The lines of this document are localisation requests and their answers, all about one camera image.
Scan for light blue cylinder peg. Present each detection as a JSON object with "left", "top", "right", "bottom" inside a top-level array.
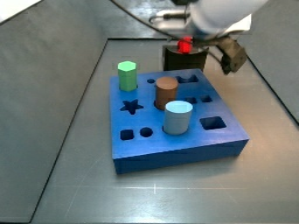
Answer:
[{"left": 163, "top": 101, "right": 192, "bottom": 135}]

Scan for brown cylinder peg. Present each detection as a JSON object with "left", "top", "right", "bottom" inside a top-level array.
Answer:
[{"left": 154, "top": 76, "right": 179, "bottom": 110}]

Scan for red square-circle object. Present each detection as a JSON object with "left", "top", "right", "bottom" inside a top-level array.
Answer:
[{"left": 178, "top": 36, "right": 192, "bottom": 54}]

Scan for dark grey curved holder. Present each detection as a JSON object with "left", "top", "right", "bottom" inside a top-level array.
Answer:
[{"left": 163, "top": 45, "right": 207, "bottom": 71}]

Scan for green hexagonal peg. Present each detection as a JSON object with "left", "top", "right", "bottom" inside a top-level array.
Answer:
[{"left": 118, "top": 61, "right": 138, "bottom": 92}]

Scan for black cable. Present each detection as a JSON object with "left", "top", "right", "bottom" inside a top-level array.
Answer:
[{"left": 108, "top": 0, "right": 184, "bottom": 40}]

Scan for blue fixture block with holes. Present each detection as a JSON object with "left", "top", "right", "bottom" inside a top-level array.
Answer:
[{"left": 110, "top": 69, "right": 248, "bottom": 174}]

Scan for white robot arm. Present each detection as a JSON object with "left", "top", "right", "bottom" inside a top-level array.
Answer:
[{"left": 186, "top": 0, "right": 268, "bottom": 39}]

